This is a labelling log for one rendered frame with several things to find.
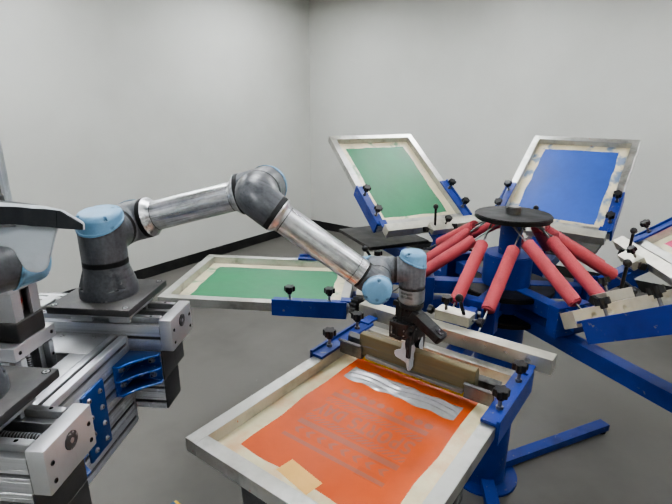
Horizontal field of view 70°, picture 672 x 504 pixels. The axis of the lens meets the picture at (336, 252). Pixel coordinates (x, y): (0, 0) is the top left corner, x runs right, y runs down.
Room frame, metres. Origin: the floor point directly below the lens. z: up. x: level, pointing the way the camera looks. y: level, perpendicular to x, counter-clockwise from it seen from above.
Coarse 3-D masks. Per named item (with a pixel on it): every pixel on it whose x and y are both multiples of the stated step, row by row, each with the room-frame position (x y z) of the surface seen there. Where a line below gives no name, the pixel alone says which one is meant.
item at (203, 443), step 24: (384, 336) 1.51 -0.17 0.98; (312, 360) 1.33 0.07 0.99; (456, 360) 1.35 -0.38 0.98; (480, 360) 1.34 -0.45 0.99; (288, 384) 1.21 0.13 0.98; (240, 408) 1.08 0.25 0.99; (264, 408) 1.13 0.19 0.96; (216, 432) 1.00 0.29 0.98; (480, 432) 0.99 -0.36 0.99; (216, 456) 0.91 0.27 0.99; (240, 456) 0.91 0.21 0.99; (456, 456) 0.91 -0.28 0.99; (480, 456) 0.94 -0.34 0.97; (240, 480) 0.86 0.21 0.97; (264, 480) 0.83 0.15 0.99; (456, 480) 0.84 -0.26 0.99
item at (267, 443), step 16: (352, 368) 1.34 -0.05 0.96; (368, 368) 1.34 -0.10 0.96; (384, 368) 1.35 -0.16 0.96; (336, 384) 1.25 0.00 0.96; (352, 384) 1.25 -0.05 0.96; (304, 400) 1.17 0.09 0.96; (320, 400) 1.17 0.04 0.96; (384, 400) 1.17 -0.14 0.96; (288, 416) 1.10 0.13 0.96; (256, 432) 1.03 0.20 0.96; (272, 432) 1.03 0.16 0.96; (256, 448) 0.97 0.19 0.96; (272, 448) 0.98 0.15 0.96; (288, 448) 0.98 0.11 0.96; (304, 448) 0.98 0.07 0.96; (304, 464) 0.92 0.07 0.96; (320, 464) 0.92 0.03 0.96
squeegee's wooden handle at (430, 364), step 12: (360, 336) 1.38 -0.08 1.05; (372, 336) 1.36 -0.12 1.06; (372, 348) 1.35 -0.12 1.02; (384, 348) 1.33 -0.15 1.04; (396, 348) 1.30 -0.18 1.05; (396, 360) 1.30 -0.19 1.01; (420, 360) 1.25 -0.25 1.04; (432, 360) 1.23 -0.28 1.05; (444, 360) 1.22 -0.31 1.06; (420, 372) 1.25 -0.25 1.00; (432, 372) 1.23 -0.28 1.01; (444, 372) 1.21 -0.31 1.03; (456, 372) 1.19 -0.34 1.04; (468, 372) 1.17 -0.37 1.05; (456, 384) 1.19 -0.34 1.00
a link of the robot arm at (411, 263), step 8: (416, 248) 1.32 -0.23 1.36; (400, 256) 1.29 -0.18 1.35; (408, 256) 1.26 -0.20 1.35; (416, 256) 1.26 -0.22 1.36; (424, 256) 1.27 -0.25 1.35; (400, 264) 1.27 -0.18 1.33; (408, 264) 1.26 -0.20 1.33; (416, 264) 1.26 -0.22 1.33; (424, 264) 1.27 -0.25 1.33; (400, 272) 1.26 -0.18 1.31; (408, 272) 1.26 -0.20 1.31; (416, 272) 1.26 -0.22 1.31; (424, 272) 1.27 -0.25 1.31; (400, 280) 1.27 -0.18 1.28; (408, 280) 1.26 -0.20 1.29; (416, 280) 1.26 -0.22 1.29; (424, 280) 1.27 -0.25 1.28; (400, 288) 1.28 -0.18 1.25; (408, 288) 1.26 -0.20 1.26; (416, 288) 1.26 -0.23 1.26; (424, 288) 1.27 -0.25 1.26
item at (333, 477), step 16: (416, 384) 1.26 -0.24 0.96; (400, 400) 1.17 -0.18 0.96; (448, 400) 1.18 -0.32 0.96; (464, 400) 1.18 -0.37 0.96; (416, 416) 1.10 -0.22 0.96; (432, 416) 1.10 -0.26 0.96; (464, 416) 1.10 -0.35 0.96; (432, 432) 1.04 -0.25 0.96; (448, 432) 1.04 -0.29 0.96; (416, 448) 0.98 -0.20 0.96; (432, 448) 0.98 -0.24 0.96; (416, 464) 0.92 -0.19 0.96; (320, 480) 0.87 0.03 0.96; (336, 480) 0.87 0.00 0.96; (352, 480) 0.87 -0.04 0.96; (400, 480) 0.87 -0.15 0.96; (416, 480) 0.87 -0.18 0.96; (336, 496) 0.83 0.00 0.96; (352, 496) 0.83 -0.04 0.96; (368, 496) 0.83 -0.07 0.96; (384, 496) 0.83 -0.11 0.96; (400, 496) 0.83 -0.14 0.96
